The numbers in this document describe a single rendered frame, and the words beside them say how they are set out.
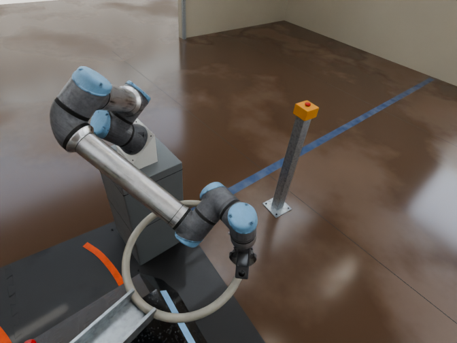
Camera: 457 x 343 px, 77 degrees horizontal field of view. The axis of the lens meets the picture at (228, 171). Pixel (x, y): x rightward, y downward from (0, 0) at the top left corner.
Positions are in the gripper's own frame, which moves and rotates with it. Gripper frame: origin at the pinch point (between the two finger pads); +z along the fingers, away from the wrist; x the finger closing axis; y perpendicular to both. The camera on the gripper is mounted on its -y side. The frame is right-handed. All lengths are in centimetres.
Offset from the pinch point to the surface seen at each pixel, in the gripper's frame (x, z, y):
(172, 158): 50, 22, 72
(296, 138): -31, 42, 114
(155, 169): 57, 20, 60
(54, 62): 325, 128, 345
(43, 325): 125, 83, -20
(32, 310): 137, 83, -12
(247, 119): 13, 145, 247
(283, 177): -26, 82, 107
